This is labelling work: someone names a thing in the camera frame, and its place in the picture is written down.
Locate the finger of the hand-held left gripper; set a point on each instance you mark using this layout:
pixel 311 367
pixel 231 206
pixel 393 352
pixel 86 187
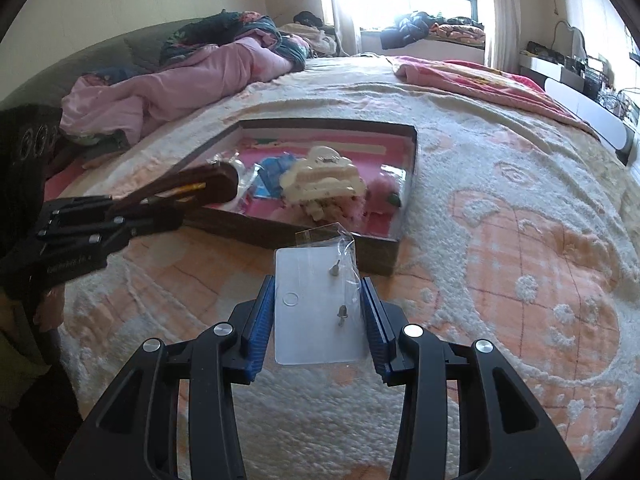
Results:
pixel 80 206
pixel 140 222

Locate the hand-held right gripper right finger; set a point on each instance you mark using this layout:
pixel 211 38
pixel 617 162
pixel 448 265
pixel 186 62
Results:
pixel 372 320

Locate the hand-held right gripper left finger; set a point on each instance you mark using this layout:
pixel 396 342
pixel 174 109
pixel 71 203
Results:
pixel 262 320

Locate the clear bag with earring card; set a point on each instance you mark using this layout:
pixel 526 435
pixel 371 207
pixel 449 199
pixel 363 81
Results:
pixel 310 310

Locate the brown hair clip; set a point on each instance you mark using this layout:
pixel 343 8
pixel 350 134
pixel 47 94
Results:
pixel 210 177

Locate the dark shallow cardboard box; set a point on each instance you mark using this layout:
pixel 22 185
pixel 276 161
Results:
pixel 320 245

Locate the pink fuzzy frog-eyed hair clip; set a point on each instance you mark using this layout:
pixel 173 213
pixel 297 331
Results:
pixel 385 186

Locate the small blue plastic-wrapped packet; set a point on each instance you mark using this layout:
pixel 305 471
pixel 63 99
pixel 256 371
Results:
pixel 272 176

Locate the cream cloud-shaped hair claw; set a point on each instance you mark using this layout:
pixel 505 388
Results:
pixel 320 175

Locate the person's left hand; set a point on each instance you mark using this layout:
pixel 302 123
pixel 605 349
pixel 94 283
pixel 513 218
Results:
pixel 50 307

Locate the green padded headboard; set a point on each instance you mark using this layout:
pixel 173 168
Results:
pixel 100 40

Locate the pink quilt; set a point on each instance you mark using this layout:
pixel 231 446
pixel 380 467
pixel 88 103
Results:
pixel 200 75

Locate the dark floral quilt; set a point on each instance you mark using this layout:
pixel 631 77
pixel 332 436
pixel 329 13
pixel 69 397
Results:
pixel 225 27

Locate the pink patterned blanket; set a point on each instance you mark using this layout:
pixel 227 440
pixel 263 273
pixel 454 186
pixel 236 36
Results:
pixel 480 82

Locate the pile of clothes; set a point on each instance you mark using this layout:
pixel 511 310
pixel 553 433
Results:
pixel 425 27

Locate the sheer white curtain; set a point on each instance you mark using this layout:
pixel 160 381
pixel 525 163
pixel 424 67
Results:
pixel 342 5

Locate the white and grey cabinet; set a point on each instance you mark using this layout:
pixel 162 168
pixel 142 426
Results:
pixel 585 95

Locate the cream curtain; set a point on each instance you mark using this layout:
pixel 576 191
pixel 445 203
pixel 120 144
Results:
pixel 502 10

